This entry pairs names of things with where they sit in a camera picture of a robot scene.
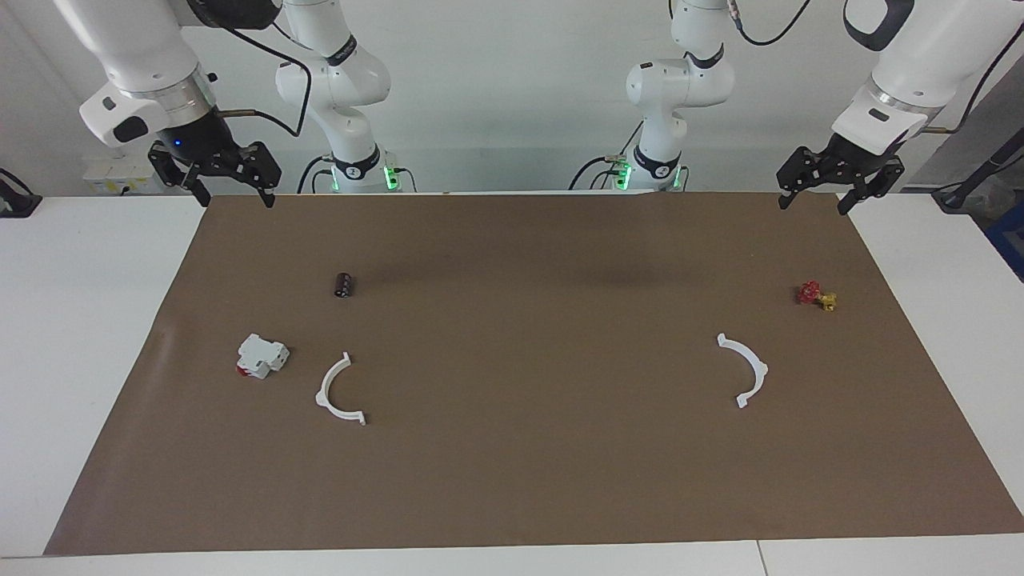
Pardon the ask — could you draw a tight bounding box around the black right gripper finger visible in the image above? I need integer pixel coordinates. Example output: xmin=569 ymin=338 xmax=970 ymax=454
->
xmin=149 ymin=151 xmax=212 ymax=208
xmin=231 ymin=142 xmax=282 ymax=210

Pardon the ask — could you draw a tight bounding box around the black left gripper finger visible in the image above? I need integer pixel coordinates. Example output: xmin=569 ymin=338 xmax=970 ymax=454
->
xmin=837 ymin=158 xmax=906 ymax=216
xmin=777 ymin=147 xmax=826 ymax=211

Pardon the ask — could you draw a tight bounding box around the white half-ring pipe clamp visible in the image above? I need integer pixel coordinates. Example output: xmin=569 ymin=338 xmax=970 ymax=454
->
xmin=717 ymin=333 xmax=769 ymax=409
xmin=315 ymin=352 xmax=367 ymax=426

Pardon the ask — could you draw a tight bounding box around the black stand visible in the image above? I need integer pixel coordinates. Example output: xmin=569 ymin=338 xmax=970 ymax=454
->
xmin=932 ymin=128 xmax=1024 ymax=214

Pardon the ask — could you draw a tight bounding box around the red and yellow valve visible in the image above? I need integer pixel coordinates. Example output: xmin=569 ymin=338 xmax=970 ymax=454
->
xmin=796 ymin=280 xmax=838 ymax=312

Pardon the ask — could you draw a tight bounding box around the blue box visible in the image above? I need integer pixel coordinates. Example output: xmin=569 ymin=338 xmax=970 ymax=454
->
xmin=986 ymin=200 xmax=1024 ymax=282

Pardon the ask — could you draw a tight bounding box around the white circuit breaker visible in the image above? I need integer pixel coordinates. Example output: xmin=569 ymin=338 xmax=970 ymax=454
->
xmin=237 ymin=333 xmax=290 ymax=380

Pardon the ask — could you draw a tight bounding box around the brown table mat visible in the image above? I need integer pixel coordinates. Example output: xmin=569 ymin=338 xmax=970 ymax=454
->
xmin=44 ymin=190 xmax=1024 ymax=556

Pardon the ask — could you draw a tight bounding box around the black base cable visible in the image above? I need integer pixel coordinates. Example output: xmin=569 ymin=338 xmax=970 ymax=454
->
xmin=569 ymin=155 xmax=622 ymax=191
xmin=297 ymin=155 xmax=334 ymax=194

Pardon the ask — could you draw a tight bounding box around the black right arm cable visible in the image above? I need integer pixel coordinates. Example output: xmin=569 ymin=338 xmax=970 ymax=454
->
xmin=210 ymin=16 xmax=313 ymax=137

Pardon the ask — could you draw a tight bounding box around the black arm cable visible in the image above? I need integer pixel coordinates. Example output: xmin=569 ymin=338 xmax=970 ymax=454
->
xmin=210 ymin=16 xmax=313 ymax=137
xmin=732 ymin=0 xmax=1024 ymax=137

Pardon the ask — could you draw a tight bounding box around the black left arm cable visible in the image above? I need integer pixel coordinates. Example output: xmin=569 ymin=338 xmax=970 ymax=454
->
xmin=732 ymin=0 xmax=1024 ymax=137

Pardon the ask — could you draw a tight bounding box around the black clamp mount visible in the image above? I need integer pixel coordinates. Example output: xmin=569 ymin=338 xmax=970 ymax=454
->
xmin=0 ymin=166 xmax=42 ymax=218

